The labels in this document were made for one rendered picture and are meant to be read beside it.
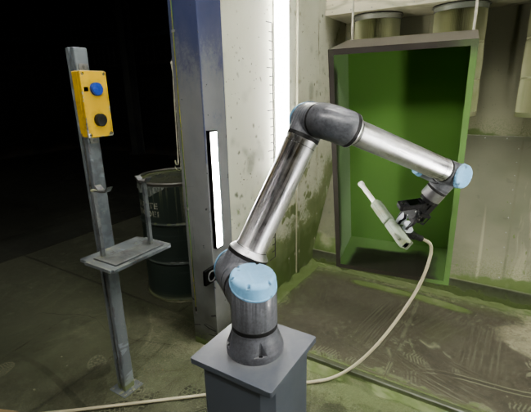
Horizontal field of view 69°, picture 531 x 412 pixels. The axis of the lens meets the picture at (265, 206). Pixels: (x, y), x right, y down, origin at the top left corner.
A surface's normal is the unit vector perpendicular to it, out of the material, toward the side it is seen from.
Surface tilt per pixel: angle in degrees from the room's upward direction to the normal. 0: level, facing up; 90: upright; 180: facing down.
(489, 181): 57
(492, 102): 90
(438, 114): 102
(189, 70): 90
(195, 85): 90
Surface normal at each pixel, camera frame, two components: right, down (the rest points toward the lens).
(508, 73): -0.53, 0.25
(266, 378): -0.02, -0.96
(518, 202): -0.45, -0.31
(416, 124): -0.42, 0.46
